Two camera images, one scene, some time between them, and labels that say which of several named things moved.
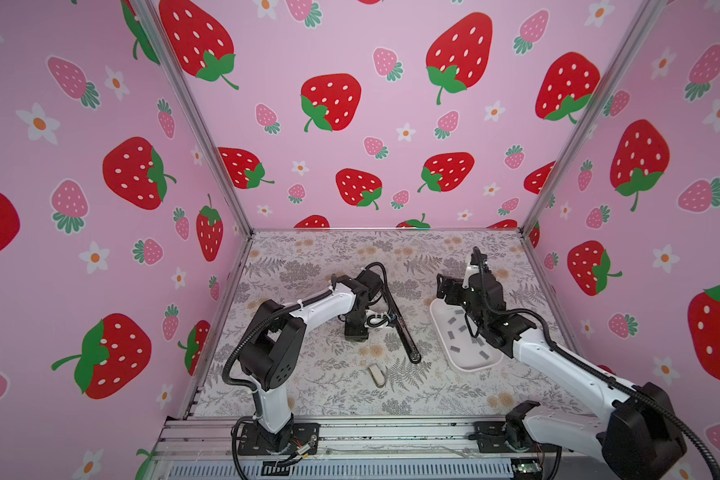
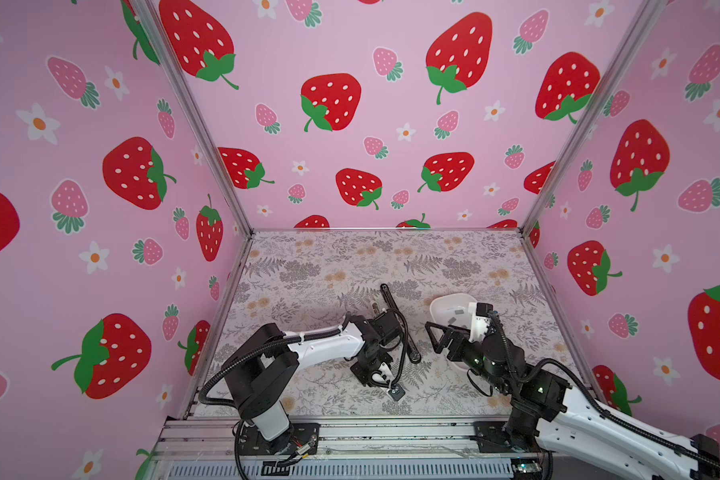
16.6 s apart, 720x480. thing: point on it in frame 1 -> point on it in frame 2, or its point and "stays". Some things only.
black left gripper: [357, 333] -> [366, 375]
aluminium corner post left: [150, 17] stays
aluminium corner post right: [645, 16] stays
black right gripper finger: [477, 258] -> [437, 344]
